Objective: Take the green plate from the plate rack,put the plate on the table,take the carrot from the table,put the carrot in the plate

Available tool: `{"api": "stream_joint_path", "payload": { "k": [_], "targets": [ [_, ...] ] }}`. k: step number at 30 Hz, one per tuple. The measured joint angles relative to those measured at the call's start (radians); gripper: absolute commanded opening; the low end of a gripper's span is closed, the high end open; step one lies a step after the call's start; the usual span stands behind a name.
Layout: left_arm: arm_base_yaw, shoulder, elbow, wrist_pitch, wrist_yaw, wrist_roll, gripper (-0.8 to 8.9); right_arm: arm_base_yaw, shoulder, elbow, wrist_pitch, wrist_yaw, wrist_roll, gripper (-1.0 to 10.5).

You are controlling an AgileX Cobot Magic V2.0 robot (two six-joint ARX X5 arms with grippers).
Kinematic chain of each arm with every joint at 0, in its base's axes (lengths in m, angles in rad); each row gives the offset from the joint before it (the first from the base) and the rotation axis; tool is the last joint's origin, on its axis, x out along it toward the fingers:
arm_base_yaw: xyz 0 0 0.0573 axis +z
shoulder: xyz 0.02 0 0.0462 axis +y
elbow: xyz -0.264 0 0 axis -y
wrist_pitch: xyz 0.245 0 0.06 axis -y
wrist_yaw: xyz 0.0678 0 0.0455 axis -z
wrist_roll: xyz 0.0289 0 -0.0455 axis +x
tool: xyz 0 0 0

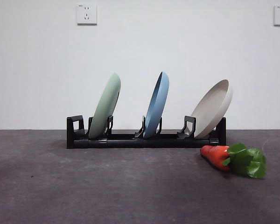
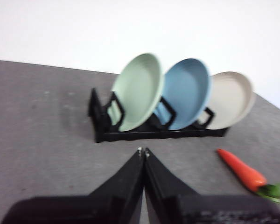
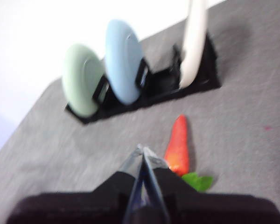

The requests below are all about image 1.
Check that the orange carrot with green leaves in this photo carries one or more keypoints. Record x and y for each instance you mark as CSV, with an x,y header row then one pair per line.
x,y
214,155

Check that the blue plate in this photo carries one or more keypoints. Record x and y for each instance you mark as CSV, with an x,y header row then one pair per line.
x,y
157,105

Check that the beige plate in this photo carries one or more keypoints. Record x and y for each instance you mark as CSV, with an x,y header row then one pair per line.
x,y
212,112

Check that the green plate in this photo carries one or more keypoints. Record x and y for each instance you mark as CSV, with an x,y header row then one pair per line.
x,y
105,105

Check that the black plate rack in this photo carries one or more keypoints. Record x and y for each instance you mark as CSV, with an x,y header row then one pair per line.
x,y
130,142

